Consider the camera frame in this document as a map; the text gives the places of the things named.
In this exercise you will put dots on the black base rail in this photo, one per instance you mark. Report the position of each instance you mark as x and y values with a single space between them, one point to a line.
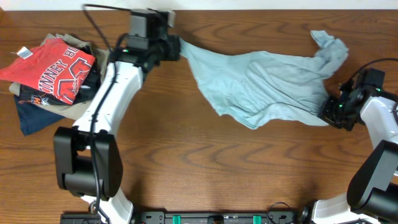
278 216

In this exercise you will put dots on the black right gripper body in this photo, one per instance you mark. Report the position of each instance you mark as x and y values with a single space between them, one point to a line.
338 114

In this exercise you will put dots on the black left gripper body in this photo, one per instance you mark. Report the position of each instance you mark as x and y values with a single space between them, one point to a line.
168 51

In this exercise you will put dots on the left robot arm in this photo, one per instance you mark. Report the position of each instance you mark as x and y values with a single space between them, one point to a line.
87 159

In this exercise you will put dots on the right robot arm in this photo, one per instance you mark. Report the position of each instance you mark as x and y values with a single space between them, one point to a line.
371 196

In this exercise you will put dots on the navy blue folded garment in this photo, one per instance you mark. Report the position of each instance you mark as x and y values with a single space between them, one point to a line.
32 118

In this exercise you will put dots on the black printed folded t-shirt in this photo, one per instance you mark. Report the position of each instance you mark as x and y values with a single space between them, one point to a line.
86 92

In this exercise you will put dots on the red printed folded t-shirt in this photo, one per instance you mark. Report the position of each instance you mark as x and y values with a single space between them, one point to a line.
54 68

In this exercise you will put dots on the light blue t-shirt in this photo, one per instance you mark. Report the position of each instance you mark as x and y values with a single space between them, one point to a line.
257 87

